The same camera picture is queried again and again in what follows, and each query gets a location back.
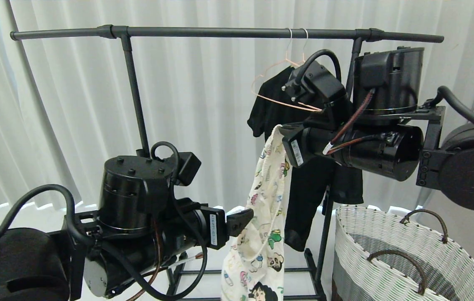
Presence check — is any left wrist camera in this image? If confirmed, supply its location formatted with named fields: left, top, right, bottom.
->
left=174, top=151, right=202, bottom=186

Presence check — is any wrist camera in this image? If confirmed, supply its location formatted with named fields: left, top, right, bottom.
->
left=282, top=61, right=348, bottom=109
left=174, top=151, right=202, bottom=186

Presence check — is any black garment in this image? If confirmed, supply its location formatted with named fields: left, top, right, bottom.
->
left=247, top=65, right=364, bottom=251

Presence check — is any pink clothes hanger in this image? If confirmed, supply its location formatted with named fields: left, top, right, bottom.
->
left=299, top=28, right=309, bottom=65
left=251, top=28, right=323, bottom=112

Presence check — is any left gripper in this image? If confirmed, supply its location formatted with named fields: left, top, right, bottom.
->
left=84, top=207, right=254, bottom=298

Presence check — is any black clothes rack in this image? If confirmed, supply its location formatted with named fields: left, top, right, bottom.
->
left=10, top=25, right=444, bottom=301

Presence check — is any white laundry basket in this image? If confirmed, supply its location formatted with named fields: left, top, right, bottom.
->
left=332, top=205, right=474, bottom=301

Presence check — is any cream printed garment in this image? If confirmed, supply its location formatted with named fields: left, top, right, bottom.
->
left=220, top=124, right=292, bottom=301

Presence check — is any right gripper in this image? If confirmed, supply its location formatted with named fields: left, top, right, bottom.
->
left=282, top=123, right=423, bottom=181

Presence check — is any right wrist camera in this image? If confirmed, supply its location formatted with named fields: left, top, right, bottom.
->
left=282, top=61, right=348, bottom=109

